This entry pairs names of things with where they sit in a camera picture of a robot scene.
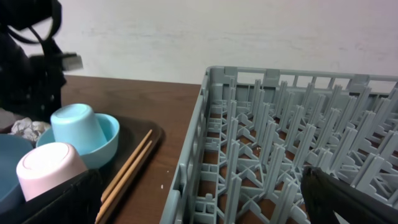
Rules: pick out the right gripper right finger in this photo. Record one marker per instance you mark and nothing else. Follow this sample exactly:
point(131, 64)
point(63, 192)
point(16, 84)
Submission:
point(325, 197)

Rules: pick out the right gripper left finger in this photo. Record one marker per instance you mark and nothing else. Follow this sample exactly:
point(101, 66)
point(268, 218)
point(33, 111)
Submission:
point(77, 200)

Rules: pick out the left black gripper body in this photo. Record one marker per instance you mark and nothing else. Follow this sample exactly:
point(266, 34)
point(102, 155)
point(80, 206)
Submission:
point(30, 86)

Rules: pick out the white tissue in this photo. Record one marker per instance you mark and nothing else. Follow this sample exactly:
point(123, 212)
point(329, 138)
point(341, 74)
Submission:
point(28, 129)

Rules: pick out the dark blue plate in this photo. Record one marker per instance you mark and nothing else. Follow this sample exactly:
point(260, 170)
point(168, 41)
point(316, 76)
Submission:
point(13, 149)

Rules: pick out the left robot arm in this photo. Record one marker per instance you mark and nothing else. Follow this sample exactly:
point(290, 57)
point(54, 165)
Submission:
point(17, 15)

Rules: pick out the grey dishwasher rack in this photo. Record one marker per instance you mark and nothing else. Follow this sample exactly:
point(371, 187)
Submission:
point(253, 132)

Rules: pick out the wooden chopstick right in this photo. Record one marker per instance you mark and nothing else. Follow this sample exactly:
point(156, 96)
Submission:
point(120, 184)

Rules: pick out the wooden chopstick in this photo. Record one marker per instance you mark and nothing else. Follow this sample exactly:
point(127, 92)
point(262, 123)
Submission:
point(136, 156)
point(120, 184)

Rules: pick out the white pink cup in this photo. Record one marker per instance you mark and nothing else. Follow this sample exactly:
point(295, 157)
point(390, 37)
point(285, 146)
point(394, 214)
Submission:
point(48, 166)

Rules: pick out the light blue cup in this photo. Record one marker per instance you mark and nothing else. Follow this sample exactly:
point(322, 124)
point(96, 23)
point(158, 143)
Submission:
point(77, 125)

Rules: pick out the light blue bowl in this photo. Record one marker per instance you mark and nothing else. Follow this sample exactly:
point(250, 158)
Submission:
point(102, 155)

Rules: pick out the brown serving tray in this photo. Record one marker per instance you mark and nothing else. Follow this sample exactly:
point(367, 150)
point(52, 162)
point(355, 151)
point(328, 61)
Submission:
point(132, 131)

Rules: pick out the wooden chopstick left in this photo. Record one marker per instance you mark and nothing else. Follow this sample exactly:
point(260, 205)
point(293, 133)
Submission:
point(136, 156)

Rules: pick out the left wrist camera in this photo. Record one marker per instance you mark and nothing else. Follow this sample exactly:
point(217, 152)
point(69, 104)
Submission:
point(63, 61)

